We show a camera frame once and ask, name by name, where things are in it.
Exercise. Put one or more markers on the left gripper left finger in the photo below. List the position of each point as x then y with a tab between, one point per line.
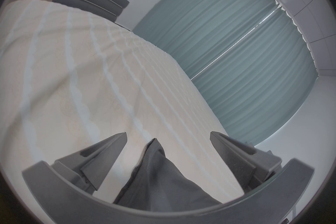
99	162

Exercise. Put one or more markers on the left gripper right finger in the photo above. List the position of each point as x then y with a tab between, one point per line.
244	162

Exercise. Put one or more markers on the black garment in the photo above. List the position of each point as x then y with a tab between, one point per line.
157	186

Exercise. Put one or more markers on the blue-green curtain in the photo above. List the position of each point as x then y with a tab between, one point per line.
257	73
204	13

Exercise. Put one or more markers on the bed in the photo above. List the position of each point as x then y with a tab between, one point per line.
78	73

